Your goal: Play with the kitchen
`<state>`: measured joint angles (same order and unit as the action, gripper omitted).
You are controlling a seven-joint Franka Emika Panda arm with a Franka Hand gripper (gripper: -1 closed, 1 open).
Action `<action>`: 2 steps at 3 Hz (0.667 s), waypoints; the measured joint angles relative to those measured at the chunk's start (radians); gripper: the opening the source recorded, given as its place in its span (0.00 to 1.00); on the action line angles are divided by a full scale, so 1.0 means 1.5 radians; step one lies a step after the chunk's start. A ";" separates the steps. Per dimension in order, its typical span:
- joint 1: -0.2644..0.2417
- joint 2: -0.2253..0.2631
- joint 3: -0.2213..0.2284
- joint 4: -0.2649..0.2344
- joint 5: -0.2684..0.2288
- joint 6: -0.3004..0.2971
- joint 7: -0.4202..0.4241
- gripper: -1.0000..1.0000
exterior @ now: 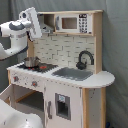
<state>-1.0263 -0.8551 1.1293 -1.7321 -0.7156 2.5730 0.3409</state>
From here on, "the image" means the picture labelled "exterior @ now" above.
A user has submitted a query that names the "black toy stovetop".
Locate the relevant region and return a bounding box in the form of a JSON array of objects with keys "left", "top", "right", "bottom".
[{"left": 20, "top": 63, "right": 56, "bottom": 73}]

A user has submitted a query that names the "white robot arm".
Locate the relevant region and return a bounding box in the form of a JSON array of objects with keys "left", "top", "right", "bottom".
[{"left": 0, "top": 7, "right": 42, "bottom": 60}]

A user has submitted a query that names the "black toy faucet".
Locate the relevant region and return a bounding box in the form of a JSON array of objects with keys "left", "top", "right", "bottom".
[{"left": 76, "top": 50, "right": 94, "bottom": 70}]

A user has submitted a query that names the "grey toy range hood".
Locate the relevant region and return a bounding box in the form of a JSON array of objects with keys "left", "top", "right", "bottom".
[{"left": 42, "top": 14, "right": 54, "bottom": 33}]

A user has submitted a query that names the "white flat gripper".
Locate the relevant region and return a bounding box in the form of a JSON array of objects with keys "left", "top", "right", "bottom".
[{"left": 19, "top": 7, "right": 42, "bottom": 38}]

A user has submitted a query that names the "wooden toy kitchen set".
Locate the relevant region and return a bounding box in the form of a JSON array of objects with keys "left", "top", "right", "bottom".
[{"left": 6, "top": 9, "right": 116, "bottom": 128}]

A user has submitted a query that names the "small silver toy pot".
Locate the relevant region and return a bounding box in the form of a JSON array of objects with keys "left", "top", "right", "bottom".
[{"left": 23, "top": 57, "right": 40, "bottom": 67}]

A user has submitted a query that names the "white toy microwave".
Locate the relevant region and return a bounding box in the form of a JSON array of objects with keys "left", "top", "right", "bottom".
[{"left": 55, "top": 14, "right": 93, "bottom": 34}]

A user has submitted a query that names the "white robot base shell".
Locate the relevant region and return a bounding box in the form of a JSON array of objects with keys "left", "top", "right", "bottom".
[{"left": 0, "top": 99, "right": 43, "bottom": 128}]

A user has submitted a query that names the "white oven door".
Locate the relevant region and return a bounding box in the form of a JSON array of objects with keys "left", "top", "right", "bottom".
[{"left": 0, "top": 85, "right": 14, "bottom": 107}]

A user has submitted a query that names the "grey toy sink basin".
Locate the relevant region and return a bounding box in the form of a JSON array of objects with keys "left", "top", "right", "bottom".
[{"left": 53, "top": 67, "right": 92, "bottom": 81}]

